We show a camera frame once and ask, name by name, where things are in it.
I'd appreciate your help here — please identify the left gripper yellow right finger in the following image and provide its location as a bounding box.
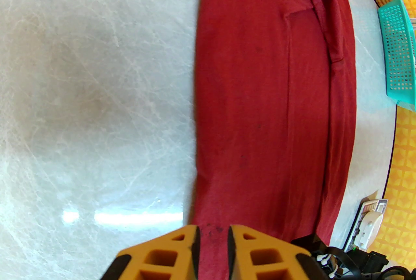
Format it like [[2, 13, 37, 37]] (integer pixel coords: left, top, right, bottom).
[[227, 225, 329, 280]]

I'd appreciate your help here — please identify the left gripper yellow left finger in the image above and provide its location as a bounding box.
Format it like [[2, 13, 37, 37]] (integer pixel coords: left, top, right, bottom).
[[101, 225, 200, 280]]

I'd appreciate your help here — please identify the dark red t-shirt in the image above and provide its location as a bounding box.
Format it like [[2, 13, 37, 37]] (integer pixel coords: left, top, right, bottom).
[[190, 0, 358, 280]]

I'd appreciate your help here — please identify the teal plastic laundry basket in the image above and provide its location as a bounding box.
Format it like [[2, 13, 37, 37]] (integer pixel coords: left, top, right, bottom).
[[378, 0, 416, 112]]

